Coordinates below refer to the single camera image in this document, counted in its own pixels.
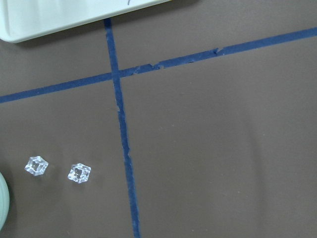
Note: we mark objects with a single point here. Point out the pale green bowl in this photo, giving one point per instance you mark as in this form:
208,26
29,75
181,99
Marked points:
4,201

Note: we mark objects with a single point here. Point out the loose ice cube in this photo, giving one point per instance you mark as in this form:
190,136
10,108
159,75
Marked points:
79,173
36,166

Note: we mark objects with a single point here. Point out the cream bear tray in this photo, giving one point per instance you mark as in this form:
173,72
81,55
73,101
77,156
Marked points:
23,20

